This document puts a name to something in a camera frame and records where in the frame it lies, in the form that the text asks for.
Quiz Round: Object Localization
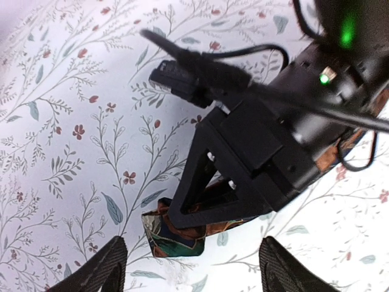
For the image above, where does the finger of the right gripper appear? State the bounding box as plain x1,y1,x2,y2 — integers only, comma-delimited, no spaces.
168,119,271,229

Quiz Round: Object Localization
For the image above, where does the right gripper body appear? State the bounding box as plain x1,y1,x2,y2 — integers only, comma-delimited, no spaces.
209,0,389,210

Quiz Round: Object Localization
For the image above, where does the floral tablecloth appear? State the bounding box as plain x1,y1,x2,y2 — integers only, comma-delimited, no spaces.
1,1,388,291

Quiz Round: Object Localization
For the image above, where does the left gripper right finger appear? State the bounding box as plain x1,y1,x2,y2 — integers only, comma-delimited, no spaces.
259,236,336,292

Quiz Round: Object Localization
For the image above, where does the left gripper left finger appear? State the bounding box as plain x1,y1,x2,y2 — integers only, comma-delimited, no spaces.
49,236,128,292

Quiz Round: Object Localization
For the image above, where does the brown green patterned tie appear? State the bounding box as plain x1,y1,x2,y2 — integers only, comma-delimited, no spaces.
141,88,389,259

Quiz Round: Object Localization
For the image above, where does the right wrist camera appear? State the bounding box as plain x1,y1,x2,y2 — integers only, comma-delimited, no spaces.
149,60,213,108

